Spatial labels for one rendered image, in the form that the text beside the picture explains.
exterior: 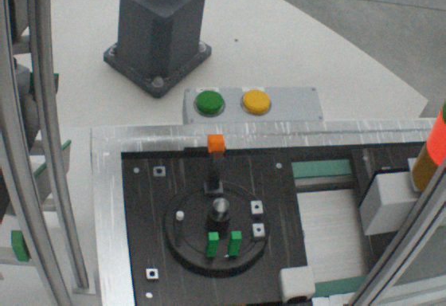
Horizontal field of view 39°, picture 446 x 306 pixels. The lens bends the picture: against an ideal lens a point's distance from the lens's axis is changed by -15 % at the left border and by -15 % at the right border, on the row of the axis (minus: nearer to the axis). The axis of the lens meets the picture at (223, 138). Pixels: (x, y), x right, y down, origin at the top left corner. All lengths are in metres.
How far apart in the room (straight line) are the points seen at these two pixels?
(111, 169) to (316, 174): 0.30
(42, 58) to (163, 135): 0.48
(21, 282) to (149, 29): 0.47
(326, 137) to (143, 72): 0.33
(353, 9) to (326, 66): 1.49
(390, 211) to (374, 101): 0.60
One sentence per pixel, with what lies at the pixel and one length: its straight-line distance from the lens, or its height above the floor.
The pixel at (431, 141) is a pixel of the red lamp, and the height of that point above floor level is 1.33.
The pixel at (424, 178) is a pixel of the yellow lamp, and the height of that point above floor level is 1.28.
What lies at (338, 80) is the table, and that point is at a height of 0.86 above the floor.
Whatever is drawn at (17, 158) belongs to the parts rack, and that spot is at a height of 1.47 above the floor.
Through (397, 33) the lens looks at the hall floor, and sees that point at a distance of 2.78.
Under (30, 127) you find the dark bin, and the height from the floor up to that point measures 1.27.
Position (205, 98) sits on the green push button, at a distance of 1.08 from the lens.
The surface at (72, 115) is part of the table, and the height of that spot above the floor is 0.86.
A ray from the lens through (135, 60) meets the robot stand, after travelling 1.21.
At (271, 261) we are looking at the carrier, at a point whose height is 0.97.
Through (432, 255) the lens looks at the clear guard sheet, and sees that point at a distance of 0.84.
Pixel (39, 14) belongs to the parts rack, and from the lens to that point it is 0.56.
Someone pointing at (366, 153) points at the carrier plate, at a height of 0.97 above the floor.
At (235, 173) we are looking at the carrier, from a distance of 1.01.
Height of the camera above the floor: 1.81
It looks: 54 degrees down
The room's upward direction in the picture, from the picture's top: 10 degrees clockwise
